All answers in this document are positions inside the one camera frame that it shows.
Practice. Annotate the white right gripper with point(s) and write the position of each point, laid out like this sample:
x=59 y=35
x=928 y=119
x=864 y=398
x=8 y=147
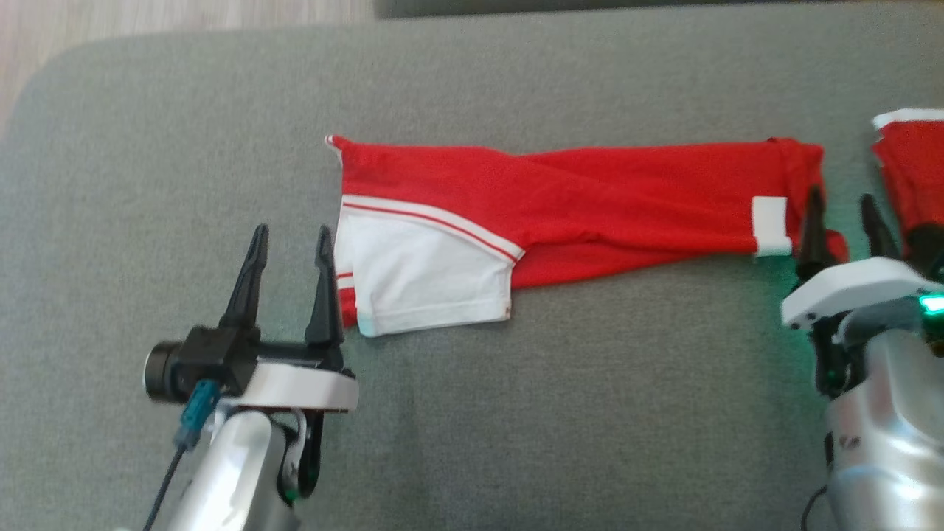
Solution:
x=855 y=287

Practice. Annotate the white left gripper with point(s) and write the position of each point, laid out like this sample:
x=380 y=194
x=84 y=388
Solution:
x=310 y=387

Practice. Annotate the red Bulls shorts white trim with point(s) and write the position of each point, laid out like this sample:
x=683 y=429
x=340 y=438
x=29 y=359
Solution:
x=918 y=169

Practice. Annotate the red Bulls jersey white sleeves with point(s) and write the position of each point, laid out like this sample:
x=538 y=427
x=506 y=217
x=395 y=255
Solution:
x=590 y=199

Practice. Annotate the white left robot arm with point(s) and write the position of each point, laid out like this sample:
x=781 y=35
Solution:
x=236 y=472

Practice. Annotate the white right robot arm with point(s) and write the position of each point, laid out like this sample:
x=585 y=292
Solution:
x=885 y=442

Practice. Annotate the grey fabric sofa seat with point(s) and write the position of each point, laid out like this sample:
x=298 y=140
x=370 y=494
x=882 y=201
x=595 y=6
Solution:
x=516 y=405

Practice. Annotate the grey sofa back cushion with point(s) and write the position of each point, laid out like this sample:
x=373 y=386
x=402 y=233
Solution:
x=553 y=6

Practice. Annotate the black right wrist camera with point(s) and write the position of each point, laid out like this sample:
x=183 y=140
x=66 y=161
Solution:
x=929 y=251

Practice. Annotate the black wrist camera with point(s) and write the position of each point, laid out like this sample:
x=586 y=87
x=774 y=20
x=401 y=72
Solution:
x=929 y=251
x=214 y=354

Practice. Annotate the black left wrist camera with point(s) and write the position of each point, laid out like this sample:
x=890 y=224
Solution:
x=214 y=354

